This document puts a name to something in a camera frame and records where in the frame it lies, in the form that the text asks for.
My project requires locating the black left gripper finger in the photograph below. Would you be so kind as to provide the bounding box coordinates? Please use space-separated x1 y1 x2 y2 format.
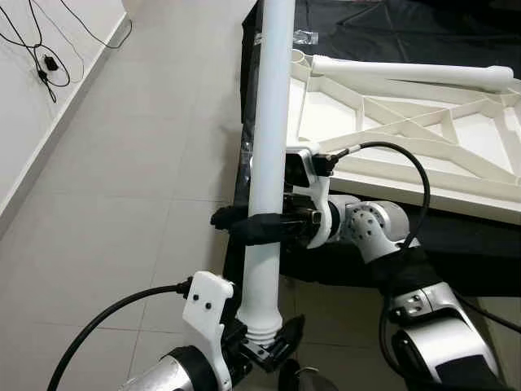
272 313 308 365

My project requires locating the long clear tape strip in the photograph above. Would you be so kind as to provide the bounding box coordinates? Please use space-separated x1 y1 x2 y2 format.
287 29 320 45

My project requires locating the looped black wall cable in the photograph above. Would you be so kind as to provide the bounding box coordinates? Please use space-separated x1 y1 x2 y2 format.
0 0 74 104

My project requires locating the speckled grey right wrist camera mount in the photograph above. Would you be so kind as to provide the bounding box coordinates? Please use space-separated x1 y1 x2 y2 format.
279 146 336 249

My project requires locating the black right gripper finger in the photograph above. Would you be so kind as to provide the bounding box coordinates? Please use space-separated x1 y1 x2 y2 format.
209 203 287 248

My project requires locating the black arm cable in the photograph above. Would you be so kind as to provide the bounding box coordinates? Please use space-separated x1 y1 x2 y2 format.
454 292 521 336
43 275 198 391

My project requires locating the white plastic table leg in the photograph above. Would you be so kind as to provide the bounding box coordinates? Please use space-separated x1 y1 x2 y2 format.
311 54 517 93
234 0 300 345

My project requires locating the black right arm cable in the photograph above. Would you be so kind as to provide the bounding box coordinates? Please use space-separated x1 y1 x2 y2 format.
454 292 521 336

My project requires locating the thin black wall cable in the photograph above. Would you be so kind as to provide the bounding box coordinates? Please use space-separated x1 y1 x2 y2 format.
55 0 133 51

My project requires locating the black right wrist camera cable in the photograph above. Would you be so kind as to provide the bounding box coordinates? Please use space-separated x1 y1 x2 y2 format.
324 140 434 385

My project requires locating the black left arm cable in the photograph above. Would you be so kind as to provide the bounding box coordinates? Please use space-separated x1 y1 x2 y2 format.
43 275 198 391

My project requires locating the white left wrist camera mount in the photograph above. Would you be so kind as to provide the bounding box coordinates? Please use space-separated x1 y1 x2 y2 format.
181 270 239 391

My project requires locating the black tablecloth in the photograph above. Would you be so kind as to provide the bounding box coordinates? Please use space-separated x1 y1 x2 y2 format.
231 0 521 300

